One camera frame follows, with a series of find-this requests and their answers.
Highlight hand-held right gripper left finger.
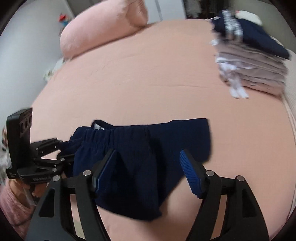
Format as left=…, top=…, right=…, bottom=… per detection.
left=24, top=148, right=118, bottom=241

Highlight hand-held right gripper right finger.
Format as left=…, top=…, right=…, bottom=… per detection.
left=179, top=149, right=270, bottom=241

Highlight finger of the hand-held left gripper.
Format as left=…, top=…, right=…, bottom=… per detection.
left=30, top=138, right=70, bottom=158
left=35, top=154, right=74, bottom=173

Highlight navy shorts with white stripes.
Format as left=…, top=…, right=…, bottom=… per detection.
left=59, top=118, right=212, bottom=220

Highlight person's left forearm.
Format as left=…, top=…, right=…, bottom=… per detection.
left=0, top=183, right=37, bottom=237

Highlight pile of clothes on floor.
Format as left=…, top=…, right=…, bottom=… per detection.
left=44, top=58, right=67, bottom=81

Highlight stack of folded light clothes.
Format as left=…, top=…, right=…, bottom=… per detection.
left=210, top=38, right=289, bottom=99

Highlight person's left hand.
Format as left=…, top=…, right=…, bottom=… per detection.
left=9, top=179, right=48, bottom=204

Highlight bed with pink sheet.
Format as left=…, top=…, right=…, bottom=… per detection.
left=14, top=19, right=296, bottom=241

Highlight beige waffle blanket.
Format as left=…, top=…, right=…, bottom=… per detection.
left=270, top=35, right=296, bottom=144

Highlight rolled pink blanket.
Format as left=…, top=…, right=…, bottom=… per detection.
left=60, top=0, right=148, bottom=61

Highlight folded navy garment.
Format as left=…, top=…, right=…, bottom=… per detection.
left=211, top=10, right=290, bottom=61

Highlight glass door wardrobe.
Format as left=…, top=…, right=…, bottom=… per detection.
left=183, top=0, right=222, bottom=19

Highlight white plush toy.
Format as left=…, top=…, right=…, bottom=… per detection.
left=236, top=10, right=263, bottom=26

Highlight grey-green padded headboard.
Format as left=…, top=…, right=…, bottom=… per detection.
left=254, top=0, right=296, bottom=51

